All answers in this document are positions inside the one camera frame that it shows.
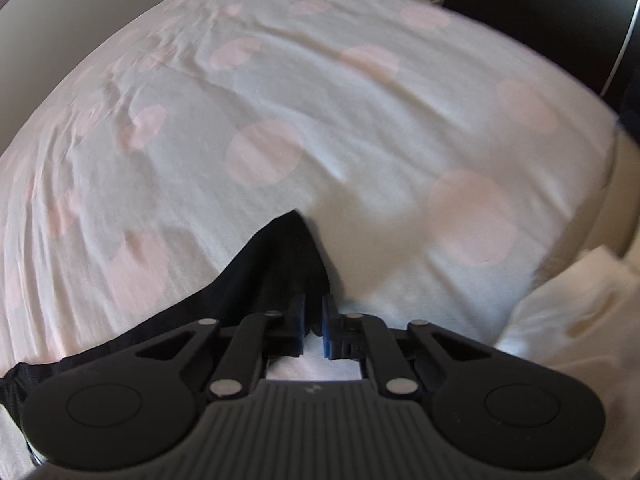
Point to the black garment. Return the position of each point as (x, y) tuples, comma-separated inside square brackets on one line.
[(287, 265)]

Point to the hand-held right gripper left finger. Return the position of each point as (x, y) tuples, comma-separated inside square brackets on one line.
[(298, 321)]

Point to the white crumpled cloth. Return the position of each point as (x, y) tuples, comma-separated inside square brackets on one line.
[(575, 310)]

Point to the pink dotted white bed sheet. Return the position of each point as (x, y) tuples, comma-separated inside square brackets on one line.
[(300, 125)]

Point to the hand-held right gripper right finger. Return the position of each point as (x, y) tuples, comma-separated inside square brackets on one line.
[(330, 322)]

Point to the black wardrobe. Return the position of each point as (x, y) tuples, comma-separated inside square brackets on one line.
[(545, 15)]

